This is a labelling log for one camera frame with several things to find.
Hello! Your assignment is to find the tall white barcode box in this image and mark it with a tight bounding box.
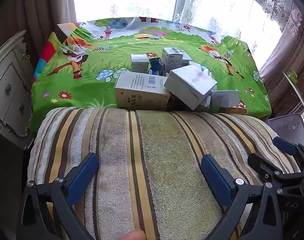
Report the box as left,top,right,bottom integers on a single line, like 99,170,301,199
161,47,192,72

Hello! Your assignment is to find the brown curtain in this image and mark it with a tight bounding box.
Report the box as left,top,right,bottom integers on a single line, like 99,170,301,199
0,0,78,64

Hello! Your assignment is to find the small green object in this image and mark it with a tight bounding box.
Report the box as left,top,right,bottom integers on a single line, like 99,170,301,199
283,69,299,84

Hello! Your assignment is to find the white box with pink print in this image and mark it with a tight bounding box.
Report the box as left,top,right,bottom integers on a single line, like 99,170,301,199
164,64,218,110

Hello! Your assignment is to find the dark blue small packet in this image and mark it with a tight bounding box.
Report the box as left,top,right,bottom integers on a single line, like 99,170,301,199
149,57,165,77

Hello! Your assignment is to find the large beige carton box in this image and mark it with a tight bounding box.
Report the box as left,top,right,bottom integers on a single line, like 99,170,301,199
114,71,171,111

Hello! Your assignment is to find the white carved dresser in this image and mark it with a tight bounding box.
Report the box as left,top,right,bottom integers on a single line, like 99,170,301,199
0,30,37,151

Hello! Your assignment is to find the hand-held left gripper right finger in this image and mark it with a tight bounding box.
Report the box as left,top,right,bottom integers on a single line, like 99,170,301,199
201,154,284,240

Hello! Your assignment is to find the person's left hand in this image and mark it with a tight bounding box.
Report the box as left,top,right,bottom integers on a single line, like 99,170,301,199
122,230,146,240

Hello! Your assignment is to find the pink patterned curtain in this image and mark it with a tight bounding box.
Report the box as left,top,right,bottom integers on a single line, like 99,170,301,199
259,2,304,117

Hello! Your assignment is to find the striped towel cushion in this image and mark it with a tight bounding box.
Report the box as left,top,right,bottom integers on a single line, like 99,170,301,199
27,106,302,240

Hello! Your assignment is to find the white lace curtain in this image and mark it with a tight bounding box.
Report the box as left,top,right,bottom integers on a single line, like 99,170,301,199
74,0,293,64

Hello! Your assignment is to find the cartoon printed green blanket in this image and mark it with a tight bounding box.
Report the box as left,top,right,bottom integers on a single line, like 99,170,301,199
31,16,272,135

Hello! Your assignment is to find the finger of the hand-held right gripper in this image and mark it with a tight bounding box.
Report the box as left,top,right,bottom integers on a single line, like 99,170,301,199
247,152,304,188
272,137,304,171

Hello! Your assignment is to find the purple box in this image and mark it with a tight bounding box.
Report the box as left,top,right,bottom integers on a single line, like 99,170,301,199
265,113,304,151

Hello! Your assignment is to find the small white rectangular box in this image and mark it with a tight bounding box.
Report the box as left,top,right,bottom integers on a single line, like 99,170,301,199
210,90,240,108

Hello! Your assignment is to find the brown wooden box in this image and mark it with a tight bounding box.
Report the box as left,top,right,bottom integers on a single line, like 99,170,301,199
225,106,248,115

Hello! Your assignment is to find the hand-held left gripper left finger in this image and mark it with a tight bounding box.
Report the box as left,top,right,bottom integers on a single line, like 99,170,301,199
16,152,99,240

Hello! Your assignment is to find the small white cube drawing box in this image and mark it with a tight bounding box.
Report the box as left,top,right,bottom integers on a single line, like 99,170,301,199
131,54,150,73

